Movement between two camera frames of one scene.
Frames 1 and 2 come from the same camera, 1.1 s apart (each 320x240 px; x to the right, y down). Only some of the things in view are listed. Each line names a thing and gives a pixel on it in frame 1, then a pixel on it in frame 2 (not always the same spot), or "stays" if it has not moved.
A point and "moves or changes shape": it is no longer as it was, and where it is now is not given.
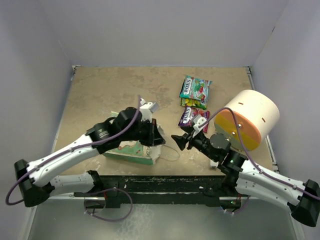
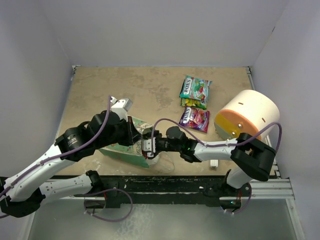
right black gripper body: x=198 y=141 → x=164 y=144
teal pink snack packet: x=195 y=88 stays
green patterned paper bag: x=132 y=152 moves or changes shape
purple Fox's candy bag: x=189 y=113 stays
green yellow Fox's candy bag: x=190 y=102 stays
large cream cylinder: x=248 y=117 stays
